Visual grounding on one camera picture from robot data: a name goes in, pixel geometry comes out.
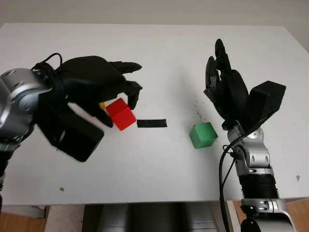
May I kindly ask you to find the red cube block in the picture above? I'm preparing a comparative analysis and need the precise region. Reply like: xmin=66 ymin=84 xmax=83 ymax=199
xmin=105 ymin=98 xmax=137 ymax=131

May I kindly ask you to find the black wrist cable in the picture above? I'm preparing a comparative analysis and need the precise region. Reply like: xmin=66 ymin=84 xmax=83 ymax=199
xmin=219 ymin=118 xmax=265 ymax=232
xmin=31 ymin=53 xmax=64 ymax=80

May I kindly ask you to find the black tape strip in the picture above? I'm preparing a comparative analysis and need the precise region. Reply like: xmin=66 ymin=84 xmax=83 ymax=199
xmin=137 ymin=118 xmax=168 ymax=128

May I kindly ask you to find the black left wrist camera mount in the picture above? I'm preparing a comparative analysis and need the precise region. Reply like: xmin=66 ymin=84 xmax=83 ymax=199
xmin=36 ymin=99 xmax=105 ymax=162

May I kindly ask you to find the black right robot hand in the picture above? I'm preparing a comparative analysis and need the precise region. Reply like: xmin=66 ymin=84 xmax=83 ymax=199
xmin=203 ymin=38 xmax=250 ymax=129

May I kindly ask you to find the white table crossbar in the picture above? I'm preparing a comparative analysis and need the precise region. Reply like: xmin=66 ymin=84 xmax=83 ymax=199
xmin=0 ymin=205 xmax=46 ymax=219

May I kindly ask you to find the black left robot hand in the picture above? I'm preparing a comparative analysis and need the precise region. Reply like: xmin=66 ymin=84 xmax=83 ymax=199
xmin=53 ymin=56 xmax=143 ymax=128

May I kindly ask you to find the green cube block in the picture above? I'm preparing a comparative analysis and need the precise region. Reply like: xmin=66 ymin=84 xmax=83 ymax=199
xmin=189 ymin=122 xmax=218 ymax=149

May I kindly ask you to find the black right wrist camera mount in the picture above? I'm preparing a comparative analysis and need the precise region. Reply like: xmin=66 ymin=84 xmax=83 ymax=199
xmin=248 ymin=81 xmax=287 ymax=131

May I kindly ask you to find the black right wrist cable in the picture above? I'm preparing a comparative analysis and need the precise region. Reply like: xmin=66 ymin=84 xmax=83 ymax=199
xmin=219 ymin=118 xmax=265 ymax=232

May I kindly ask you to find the white table leg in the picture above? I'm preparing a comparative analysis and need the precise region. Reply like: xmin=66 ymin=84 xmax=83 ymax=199
xmin=226 ymin=201 xmax=242 ymax=232
xmin=45 ymin=205 xmax=84 ymax=232

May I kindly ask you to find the grey robot torso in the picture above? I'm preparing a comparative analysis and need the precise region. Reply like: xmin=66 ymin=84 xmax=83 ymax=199
xmin=82 ymin=204 xmax=221 ymax=232

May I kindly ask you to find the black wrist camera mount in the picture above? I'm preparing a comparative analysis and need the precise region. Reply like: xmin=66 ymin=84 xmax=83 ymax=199
xmin=36 ymin=99 xmax=105 ymax=162
xmin=248 ymin=81 xmax=287 ymax=131

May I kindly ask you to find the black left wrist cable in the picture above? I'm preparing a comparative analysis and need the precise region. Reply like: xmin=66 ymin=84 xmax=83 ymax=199
xmin=31 ymin=53 xmax=64 ymax=80

